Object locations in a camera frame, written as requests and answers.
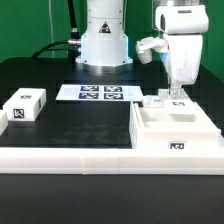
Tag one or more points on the white fiducial marker sheet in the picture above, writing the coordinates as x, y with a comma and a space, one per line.
72, 92

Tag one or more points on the white cabinet top block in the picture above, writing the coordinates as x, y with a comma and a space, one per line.
25, 104

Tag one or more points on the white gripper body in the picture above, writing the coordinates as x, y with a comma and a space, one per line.
182, 28

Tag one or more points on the white U-shaped boundary frame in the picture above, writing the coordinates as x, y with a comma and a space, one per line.
109, 161

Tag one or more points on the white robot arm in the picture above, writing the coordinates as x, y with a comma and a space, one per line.
104, 45

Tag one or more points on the white cabinet body box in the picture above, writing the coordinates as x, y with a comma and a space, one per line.
179, 127

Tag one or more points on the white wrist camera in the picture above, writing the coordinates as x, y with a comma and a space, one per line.
145, 46

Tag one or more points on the white cabinet door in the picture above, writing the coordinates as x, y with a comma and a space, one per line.
152, 101
176, 101

